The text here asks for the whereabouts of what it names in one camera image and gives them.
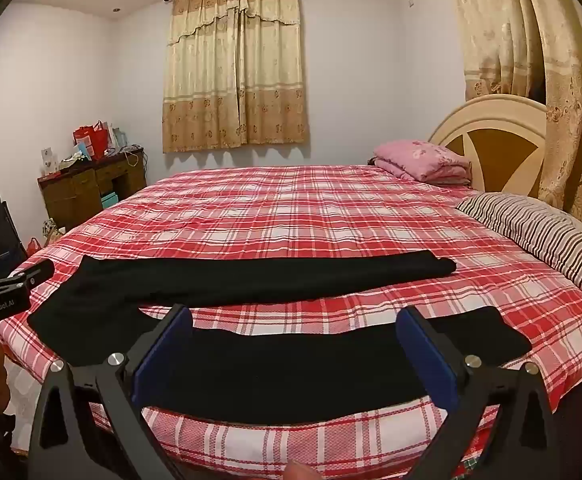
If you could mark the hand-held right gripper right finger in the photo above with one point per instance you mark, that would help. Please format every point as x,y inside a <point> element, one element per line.
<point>426,355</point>

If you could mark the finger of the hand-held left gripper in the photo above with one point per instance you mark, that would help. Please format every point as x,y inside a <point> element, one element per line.
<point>36,272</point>

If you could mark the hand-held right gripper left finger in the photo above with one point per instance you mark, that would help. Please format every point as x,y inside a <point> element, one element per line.
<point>163,355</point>

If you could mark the black pants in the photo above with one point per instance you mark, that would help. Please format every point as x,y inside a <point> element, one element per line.
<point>271,360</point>

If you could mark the person's right hand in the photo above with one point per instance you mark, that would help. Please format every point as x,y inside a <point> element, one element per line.
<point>297,472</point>

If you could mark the red plastic bag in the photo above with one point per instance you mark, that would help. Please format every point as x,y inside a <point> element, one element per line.
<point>33,247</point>

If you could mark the patterned bag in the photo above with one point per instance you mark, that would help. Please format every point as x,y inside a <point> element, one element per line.
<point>52,232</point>

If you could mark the wooden nightstand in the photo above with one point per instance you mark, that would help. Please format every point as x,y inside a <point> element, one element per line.
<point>71,195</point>

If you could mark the teal box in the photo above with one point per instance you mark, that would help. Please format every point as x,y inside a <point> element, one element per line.
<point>109,200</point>

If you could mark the white card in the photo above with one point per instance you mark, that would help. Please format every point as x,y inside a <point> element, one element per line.
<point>47,159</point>

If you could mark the red gift bag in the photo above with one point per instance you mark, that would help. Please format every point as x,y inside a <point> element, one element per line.
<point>91,140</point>

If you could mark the striped pillow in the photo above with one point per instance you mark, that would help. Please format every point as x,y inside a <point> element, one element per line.
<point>531,230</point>

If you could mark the bed with red plaid sheet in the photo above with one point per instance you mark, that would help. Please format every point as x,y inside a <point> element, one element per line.
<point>296,210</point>

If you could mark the folded pink blanket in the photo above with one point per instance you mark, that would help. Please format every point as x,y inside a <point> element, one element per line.
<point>421,160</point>

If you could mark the cream wooden headboard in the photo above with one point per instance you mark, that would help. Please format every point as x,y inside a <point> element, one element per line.
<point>496,150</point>

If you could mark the beige floral window curtain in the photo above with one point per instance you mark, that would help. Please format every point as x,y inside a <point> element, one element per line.
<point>211,75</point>

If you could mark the large beige floral curtain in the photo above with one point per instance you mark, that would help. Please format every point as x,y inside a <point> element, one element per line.
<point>571,110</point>

